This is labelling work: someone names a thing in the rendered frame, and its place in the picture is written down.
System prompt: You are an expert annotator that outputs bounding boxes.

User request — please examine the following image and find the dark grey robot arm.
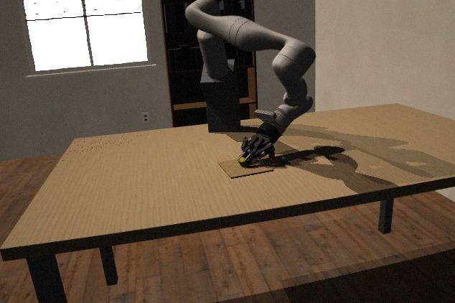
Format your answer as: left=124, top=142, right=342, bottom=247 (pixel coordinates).
left=185, top=0, right=316, bottom=136

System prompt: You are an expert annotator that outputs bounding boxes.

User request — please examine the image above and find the tan square mat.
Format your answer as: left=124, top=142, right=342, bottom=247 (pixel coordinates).
left=218, top=157, right=273, bottom=179

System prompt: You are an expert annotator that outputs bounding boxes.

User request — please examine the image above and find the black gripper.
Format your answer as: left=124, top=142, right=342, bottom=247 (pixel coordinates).
left=238, top=122, right=280, bottom=166

